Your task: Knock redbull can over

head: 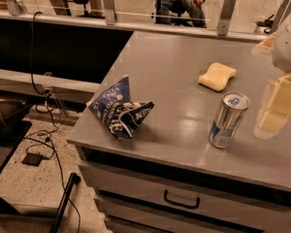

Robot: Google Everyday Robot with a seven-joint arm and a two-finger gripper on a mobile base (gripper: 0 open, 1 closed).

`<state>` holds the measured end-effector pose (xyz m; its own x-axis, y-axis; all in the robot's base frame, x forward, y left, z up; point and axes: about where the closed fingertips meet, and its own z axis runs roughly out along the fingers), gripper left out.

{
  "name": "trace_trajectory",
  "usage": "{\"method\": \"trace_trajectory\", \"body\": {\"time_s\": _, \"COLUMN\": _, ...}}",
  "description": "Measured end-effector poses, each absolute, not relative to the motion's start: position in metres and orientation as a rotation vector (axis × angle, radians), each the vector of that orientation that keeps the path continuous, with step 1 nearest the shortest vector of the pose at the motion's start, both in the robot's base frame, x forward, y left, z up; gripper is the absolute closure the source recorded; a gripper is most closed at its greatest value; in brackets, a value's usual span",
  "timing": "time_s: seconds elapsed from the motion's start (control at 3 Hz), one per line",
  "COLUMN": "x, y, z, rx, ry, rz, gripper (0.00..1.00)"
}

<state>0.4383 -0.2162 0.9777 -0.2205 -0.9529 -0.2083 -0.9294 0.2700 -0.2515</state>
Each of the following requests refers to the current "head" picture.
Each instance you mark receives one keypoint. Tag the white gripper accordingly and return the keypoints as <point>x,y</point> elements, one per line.
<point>288,46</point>

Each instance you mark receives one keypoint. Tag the silver blue redbull can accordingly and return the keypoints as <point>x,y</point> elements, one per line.
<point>229,115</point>

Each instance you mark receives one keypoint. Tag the yellow sponge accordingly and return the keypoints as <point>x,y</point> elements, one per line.
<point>217,76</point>

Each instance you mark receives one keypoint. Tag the seated person in jeans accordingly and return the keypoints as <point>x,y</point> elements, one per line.
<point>192,7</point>

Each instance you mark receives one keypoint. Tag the grey cabinet drawer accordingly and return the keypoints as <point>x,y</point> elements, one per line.
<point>138,197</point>

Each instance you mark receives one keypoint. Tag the blue crumpled chip bag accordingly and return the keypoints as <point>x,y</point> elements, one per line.
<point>117,112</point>

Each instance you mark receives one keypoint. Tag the black metal stand leg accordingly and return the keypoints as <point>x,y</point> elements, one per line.
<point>73,179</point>

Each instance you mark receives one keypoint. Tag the black power adapter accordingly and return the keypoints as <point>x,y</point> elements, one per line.
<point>32,159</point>

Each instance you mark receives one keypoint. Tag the dark bin on floor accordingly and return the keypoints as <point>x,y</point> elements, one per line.
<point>11,113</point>

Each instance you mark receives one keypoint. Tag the black drawer handle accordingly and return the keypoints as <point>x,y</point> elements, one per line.
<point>176,200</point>

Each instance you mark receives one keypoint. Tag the metal railing frame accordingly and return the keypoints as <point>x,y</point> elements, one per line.
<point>136,15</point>

